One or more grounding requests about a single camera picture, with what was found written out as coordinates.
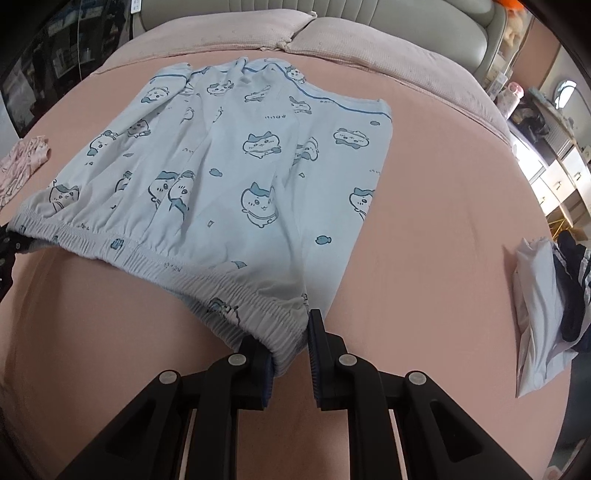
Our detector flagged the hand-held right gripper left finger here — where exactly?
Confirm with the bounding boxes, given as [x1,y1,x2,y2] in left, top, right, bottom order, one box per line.
[55,335,278,480]

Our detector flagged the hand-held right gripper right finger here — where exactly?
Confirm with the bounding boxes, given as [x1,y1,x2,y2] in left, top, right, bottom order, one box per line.
[307,309,532,480]

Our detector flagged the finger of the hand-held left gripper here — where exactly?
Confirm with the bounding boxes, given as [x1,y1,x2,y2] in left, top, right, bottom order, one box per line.
[0,224,36,302]

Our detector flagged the light blue printed pajama pants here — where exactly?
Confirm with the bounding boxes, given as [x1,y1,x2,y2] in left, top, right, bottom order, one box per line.
[9,56,394,376]

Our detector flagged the pink patterned garment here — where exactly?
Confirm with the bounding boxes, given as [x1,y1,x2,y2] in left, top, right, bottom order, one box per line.
[0,135,51,208]

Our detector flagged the pink bed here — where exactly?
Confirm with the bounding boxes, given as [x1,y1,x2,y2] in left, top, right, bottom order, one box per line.
[0,9,573,480]

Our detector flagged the dark glass cabinet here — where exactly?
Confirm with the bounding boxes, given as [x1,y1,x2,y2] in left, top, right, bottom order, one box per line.
[0,0,139,139]

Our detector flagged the pink pillow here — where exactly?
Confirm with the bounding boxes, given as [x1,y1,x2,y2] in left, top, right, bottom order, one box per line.
[286,17,514,140]
[99,8,317,75]

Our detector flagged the white dresser with drawers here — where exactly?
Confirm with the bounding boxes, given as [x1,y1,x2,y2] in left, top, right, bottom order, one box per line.
[512,131,591,228]

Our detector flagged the black bag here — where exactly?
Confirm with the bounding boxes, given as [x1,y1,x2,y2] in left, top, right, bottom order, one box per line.
[512,95,551,136]

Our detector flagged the pink and white bottle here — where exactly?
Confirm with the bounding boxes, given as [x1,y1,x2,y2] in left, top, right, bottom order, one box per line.
[501,82,525,117]

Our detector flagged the grey padded headboard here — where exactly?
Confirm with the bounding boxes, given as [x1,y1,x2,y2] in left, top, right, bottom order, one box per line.
[139,0,509,89]

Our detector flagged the rounded vanity mirror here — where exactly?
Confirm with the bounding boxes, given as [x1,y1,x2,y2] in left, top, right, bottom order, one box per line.
[553,79,579,110]

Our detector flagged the cream plush toy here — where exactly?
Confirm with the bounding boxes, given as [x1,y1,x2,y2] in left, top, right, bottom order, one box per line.
[501,8,533,48]

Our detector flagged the gold wire stool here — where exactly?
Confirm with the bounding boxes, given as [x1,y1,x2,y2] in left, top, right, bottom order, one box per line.
[547,216,574,241]

